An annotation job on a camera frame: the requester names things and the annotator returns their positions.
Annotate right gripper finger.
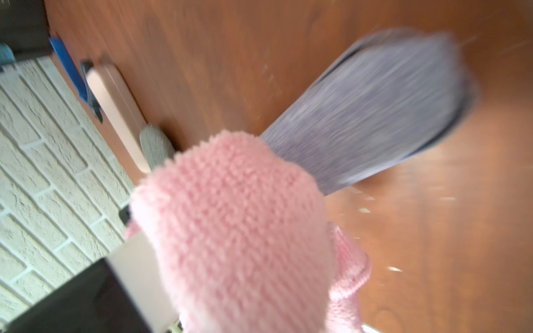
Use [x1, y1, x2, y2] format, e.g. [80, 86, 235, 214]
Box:
[3, 203, 184, 333]

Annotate pink microfiber cloth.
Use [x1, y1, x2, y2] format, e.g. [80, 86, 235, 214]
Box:
[127, 131, 371, 332]

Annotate lavender eyeglass case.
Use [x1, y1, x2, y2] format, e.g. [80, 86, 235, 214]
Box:
[262, 29, 476, 195]

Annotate grey felt eyeglass case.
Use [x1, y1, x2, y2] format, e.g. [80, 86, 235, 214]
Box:
[140, 124, 176, 171]

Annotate pink eyeglass case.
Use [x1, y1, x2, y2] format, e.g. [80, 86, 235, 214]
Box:
[86, 64, 151, 173]

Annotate black plastic toolbox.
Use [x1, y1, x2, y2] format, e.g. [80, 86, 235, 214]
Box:
[1, 0, 53, 65]

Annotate blue handled pliers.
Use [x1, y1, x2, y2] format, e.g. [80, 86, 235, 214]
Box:
[49, 37, 104, 123]

